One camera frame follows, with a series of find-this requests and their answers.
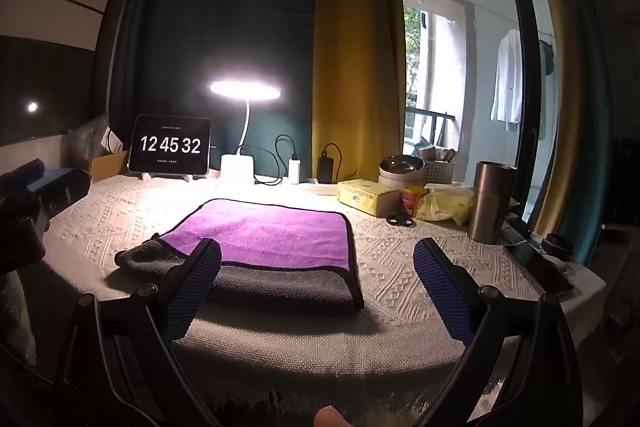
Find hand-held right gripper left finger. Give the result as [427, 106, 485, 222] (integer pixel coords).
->
[62, 237, 223, 427]

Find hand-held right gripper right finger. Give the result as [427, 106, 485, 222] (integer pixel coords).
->
[412, 237, 584, 427]

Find purple and grey towel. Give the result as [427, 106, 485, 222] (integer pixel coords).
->
[114, 198, 365, 314]

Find person's right hand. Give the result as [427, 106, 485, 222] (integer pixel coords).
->
[313, 406, 352, 427]

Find white textured tablecloth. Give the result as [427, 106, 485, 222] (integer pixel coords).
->
[42, 174, 608, 414]

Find cardboard box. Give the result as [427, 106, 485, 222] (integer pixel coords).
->
[89, 150, 129, 180]

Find clear plastic bag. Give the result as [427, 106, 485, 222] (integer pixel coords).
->
[66, 113, 121, 160]

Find black scissors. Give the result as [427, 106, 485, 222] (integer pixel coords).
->
[385, 202, 416, 228]

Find yellow plastic packet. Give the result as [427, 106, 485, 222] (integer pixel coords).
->
[417, 186, 475, 226]

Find black device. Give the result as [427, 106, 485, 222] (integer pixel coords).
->
[504, 232, 577, 299]

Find metal tumbler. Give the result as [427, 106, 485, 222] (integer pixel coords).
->
[468, 160, 519, 244]

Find white plastic basket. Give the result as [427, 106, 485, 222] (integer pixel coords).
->
[423, 145, 457, 184]

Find tablet with clock display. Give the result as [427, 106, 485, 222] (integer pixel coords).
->
[127, 114, 213, 181]

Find yellow tissue pack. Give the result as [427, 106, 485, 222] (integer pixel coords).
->
[336, 179, 402, 218]

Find white round desk lamp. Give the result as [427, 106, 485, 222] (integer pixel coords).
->
[209, 79, 282, 186]

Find metal bowl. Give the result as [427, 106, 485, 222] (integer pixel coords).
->
[378, 155, 427, 188]

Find white power strip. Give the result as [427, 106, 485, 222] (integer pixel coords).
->
[299, 178, 339, 196]

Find balcony railing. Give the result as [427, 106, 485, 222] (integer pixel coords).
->
[404, 108, 454, 154]

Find black power adapter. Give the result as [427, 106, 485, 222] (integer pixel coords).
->
[318, 150, 335, 184]

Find teal curtain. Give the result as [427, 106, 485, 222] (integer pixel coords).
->
[565, 2, 614, 264]

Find hanging white shirt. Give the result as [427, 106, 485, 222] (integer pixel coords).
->
[489, 28, 524, 124]

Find dark green curtain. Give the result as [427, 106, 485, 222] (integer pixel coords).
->
[99, 0, 322, 168]

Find yellow curtain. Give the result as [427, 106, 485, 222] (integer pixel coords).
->
[312, 0, 407, 182]

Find black charger cable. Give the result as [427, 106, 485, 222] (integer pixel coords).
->
[274, 134, 301, 160]

